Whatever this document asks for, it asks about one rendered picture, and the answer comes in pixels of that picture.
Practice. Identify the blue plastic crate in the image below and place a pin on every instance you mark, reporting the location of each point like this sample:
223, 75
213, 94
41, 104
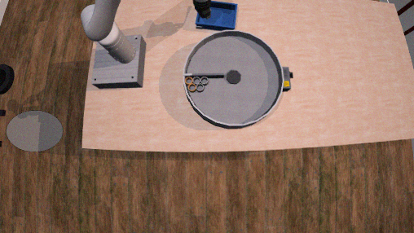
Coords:
222, 16

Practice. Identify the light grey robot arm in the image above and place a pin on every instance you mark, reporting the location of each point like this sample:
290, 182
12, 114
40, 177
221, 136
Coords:
99, 22

